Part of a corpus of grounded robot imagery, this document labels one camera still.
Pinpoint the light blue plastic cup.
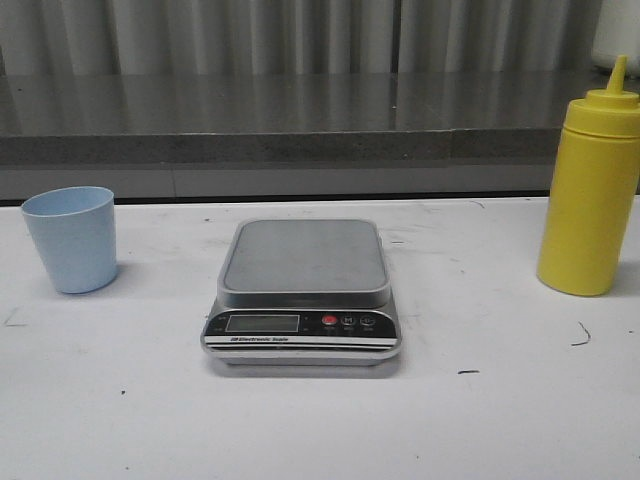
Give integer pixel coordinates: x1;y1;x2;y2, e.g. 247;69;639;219
21;186;118;294

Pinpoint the yellow squeeze bottle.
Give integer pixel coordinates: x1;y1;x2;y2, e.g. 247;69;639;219
537;55;639;296

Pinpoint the silver electronic kitchen scale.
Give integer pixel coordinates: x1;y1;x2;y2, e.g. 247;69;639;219
200;218;402;367

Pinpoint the white container in background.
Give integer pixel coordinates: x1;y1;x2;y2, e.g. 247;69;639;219
591;0;640;78

